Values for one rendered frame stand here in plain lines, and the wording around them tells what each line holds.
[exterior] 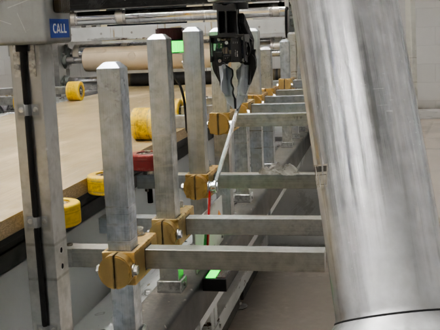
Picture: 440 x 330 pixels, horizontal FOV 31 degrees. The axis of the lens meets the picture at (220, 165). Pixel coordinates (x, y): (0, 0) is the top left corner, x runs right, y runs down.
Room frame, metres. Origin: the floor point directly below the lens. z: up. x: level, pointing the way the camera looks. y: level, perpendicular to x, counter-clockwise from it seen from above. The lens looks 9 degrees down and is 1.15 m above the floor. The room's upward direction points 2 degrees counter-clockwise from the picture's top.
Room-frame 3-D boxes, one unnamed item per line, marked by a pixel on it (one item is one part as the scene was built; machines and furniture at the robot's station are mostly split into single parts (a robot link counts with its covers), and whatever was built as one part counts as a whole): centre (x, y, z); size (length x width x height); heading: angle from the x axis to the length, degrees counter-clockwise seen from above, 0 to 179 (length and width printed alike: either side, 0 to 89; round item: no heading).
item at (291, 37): (3.33, -0.32, 0.91); 0.04 x 0.04 x 0.48; 78
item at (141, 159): (1.69, 0.15, 0.85); 0.08 x 0.08 x 0.11
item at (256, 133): (2.36, -0.11, 0.93); 0.04 x 0.04 x 0.48; 78
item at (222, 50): (1.60, -0.03, 1.15); 0.09 x 0.08 x 0.12; 168
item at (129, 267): (1.16, 0.14, 0.82); 0.14 x 0.06 x 0.05; 168
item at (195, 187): (1.65, 0.04, 0.85); 0.14 x 0.06 x 0.05; 168
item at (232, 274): (1.54, 0.00, 0.68); 0.22 x 0.05 x 0.05; 168
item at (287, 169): (1.63, -0.13, 0.87); 0.09 x 0.07 x 0.02; 78
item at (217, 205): (1.59, 0.03, 0.75); 0.26 x 0.01 x 0.10; 168
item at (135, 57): (4.04, 0.09, 1.05); 1.43 x 0.12 x 0.12; 78
